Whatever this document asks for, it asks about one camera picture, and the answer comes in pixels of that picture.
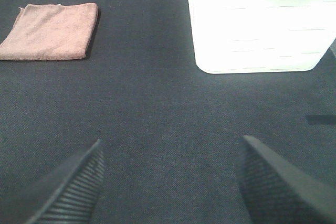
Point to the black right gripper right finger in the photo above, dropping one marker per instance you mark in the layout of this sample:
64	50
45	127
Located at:
275	191

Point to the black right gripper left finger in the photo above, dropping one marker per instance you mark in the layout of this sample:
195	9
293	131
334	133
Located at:
78	183

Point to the pink towel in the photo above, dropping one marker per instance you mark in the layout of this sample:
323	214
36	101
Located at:
50	32

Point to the white plastic basket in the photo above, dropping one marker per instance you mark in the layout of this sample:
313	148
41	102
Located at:
245	36

